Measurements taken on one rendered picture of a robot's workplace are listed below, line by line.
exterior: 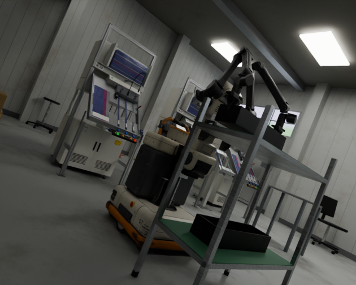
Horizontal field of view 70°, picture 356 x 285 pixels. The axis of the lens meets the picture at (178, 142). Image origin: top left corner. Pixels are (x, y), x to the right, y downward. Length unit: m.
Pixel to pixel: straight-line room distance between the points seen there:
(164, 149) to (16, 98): 5.12
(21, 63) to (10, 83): 0.51
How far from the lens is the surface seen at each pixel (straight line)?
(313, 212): 1.95
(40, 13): 6.94
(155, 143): 2.04
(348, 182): 7.33
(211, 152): 2.03
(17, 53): 6.77
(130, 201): 2.04
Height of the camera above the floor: 0.76
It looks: 1 degrees up
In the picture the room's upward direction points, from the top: 23 degrees clockwise
